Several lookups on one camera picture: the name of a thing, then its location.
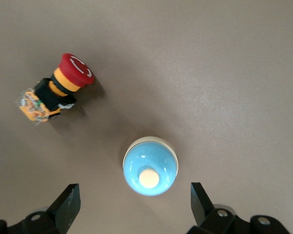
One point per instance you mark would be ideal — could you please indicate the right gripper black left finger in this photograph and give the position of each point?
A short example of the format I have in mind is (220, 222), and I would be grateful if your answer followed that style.
(66, 207)

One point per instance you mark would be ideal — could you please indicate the blue dome bell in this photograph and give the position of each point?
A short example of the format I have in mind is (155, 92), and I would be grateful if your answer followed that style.
(149, 165)

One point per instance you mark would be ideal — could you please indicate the red orange emergency stop button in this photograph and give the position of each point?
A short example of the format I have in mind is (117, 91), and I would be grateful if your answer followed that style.
(63, 83)

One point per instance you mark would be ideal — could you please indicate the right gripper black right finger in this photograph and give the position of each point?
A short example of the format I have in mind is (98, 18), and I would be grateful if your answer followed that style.
(201, 207)

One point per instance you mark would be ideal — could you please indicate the brown table mat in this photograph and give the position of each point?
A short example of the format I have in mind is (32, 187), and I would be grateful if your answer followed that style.
(210, 73)

